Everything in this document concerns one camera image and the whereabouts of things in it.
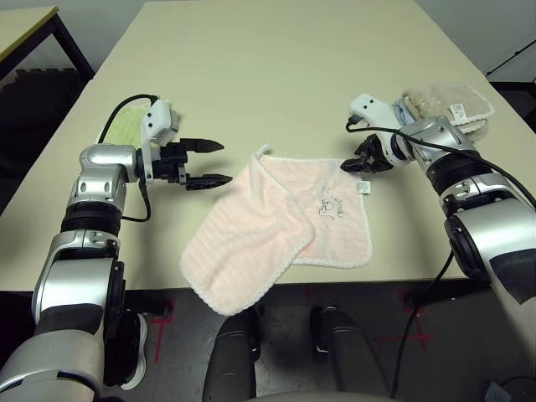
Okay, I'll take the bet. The green folded towel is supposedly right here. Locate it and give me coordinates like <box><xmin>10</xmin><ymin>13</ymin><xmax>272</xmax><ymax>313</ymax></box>
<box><xmin>96</xmin><ymin>100</ymin><xmax>184</xmax><ymax>148</ymax></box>

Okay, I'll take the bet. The beige folded towel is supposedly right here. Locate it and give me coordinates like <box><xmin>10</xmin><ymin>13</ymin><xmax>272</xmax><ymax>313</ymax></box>
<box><xmin>400</xmin><ymin>83</ymin><xmax>496</xmax><ymax>143</ymax></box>

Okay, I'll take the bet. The black left camera cable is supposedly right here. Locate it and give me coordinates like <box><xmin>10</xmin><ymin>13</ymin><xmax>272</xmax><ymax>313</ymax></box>
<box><xmin>100</xmin><ymin>94</ymin><xmax>161</xmax><ymax>223</ymax></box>

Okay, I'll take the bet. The black-framed side table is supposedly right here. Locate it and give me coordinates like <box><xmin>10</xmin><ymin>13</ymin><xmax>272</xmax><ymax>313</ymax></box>
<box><xmin>0</xmin><ymin>4</ymin><xmax>95</xmax><ymax>85</ymax></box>

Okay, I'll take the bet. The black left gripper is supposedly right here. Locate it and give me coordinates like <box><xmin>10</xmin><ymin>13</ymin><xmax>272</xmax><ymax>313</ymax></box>
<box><xmin>151</xmin><ymin>139</ymin><xmax>234</xmax><ymax>193</ymax></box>

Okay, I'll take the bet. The small grey blue box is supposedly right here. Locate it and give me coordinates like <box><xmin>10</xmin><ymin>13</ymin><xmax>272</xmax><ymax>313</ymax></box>
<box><xmin>485</xmin><ymin>383</ymin><xmax>510</xmax><ymax>402</ymax></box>

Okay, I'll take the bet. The pink fluffy towel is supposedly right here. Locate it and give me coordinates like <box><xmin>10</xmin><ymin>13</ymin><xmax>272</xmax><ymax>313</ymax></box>
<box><xmin>179</xmin><ymin>142</ymin><xmax>374</xmax><ymax>317</ymax></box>

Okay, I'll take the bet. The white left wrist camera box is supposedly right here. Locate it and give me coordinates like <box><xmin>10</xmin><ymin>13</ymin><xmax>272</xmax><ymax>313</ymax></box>
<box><xmin>134</xmin><ymin>95</ymin><xmax>182</xmax><ymax>186</ymax></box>

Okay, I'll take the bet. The grey robot left leg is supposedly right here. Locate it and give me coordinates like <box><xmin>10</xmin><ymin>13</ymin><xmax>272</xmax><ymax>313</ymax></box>
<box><xmin>203</xmin><ymin>309</ymin><xmax>260</xmax><ymax>402</ymax></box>

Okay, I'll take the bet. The light blue folded towel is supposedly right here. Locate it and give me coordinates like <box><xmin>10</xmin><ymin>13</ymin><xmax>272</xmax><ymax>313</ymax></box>
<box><xmin>391</xmin><ymin>98</ymin><xmax>416</xmax><ymax>126</ymax></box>

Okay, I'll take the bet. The white-soled sneaker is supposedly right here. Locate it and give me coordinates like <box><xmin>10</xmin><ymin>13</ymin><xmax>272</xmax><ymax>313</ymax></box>
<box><xmin>120</xmin><ymin>312</ymin><xmax>148</xmax><ymax>390</ymax></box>

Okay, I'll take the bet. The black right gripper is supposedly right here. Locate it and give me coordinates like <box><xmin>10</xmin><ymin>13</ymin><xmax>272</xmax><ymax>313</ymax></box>
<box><xmin>340</xmin><ymin>136</ymin><xmax>397</xmax><ymax>173</ymax></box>

